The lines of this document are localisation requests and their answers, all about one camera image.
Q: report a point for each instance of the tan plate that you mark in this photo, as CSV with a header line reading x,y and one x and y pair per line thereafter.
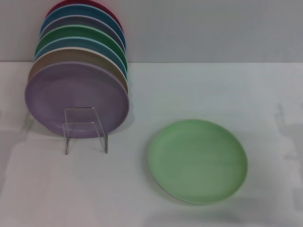
x,y
71,56

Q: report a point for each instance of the dark green plate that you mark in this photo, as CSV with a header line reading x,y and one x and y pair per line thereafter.
x,y
78,32

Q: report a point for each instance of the light blue plate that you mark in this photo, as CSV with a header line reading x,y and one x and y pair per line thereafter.
x,y
66,43

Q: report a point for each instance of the lilac plate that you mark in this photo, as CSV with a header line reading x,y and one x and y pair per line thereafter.
x,y
78,92

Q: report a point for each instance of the light green plate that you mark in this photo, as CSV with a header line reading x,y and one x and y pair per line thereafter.
x,y
196,163

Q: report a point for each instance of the clear acrylic plate rack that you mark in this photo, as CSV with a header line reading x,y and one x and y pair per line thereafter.
x,y
105,144

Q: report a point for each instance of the red plate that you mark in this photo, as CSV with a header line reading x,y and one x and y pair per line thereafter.
x,y
105,3

